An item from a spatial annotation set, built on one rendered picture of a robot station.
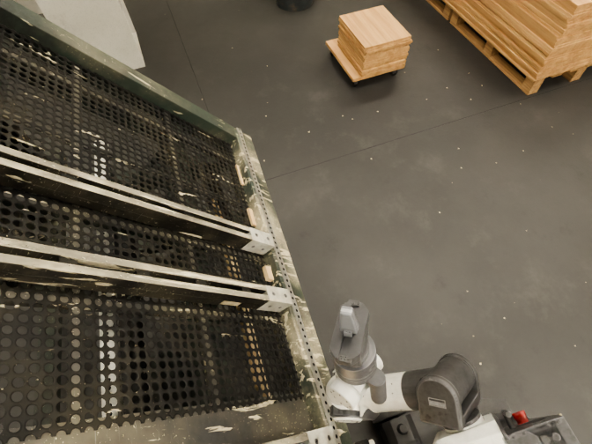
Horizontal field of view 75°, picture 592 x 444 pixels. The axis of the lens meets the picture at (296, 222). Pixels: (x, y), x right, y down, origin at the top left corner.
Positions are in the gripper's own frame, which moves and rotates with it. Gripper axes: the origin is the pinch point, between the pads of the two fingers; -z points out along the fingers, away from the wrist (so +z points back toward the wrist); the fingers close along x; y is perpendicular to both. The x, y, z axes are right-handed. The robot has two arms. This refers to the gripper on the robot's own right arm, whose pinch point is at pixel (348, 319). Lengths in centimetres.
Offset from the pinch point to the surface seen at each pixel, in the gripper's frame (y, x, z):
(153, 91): 99, -86, -2
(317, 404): 18, -7, 69
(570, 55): -102, -324, 96
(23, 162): 81, -16, -19
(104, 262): 61, -5, 1
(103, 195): 72, -22, -4
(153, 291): 56, -7, 16
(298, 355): 28, -20, 65
